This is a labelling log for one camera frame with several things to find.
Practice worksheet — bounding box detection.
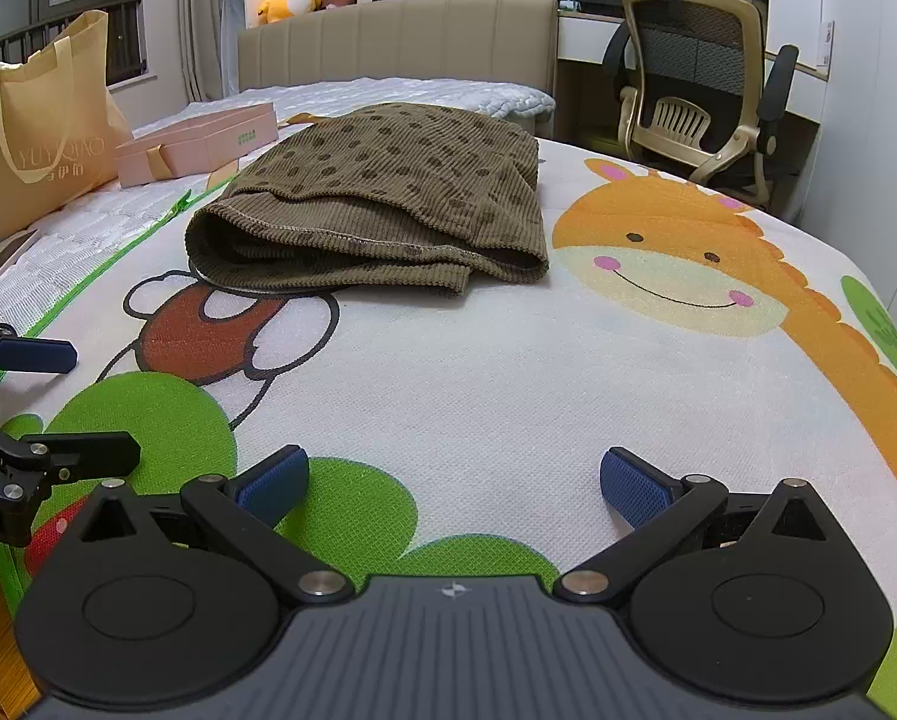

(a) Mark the pink flat box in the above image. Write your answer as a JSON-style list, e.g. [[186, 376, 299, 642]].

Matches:
[[113, 103, 280, 188]]

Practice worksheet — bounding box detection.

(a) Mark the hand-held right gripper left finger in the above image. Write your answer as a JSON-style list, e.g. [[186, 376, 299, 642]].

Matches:
[[79, 444, 353, 608]]

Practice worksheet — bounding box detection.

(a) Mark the beige mesh office chair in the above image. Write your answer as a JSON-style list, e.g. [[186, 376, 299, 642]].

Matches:
[[602, 0, 802, 211]]

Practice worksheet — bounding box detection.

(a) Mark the beige padded headboard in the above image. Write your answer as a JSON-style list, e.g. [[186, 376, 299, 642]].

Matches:
[[236, 0, 558, 100]]

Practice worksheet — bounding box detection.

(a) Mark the white desk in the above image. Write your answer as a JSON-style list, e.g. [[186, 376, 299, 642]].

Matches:
[[555, 9, 830, 125]]

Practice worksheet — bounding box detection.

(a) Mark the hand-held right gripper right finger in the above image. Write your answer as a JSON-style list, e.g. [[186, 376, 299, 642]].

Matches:
[[553, 447, 830, 605]]

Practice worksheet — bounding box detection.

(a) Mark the beige tote bag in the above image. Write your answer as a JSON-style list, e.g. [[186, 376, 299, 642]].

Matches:
[[0, 9, 136, 260]]

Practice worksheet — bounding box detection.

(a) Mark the white wardrobe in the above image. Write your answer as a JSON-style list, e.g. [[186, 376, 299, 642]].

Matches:
[[764, 0, 833, 80]]

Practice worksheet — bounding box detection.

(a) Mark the brown corduroy garment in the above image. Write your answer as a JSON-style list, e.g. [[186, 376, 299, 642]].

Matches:
[[184, 101, 553, 299]]

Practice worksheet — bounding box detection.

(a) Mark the white curtain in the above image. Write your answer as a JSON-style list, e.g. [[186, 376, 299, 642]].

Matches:
[[169, 0, 243, 104]]

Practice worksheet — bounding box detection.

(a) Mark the cartoon printed blanket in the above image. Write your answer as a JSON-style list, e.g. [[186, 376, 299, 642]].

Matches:
[[0, 111, 897, 720]]

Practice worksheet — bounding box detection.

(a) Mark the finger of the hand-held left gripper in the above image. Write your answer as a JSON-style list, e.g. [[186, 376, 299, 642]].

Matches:
[[0, 315, 79, 377], [0, 409, 143, 494]]

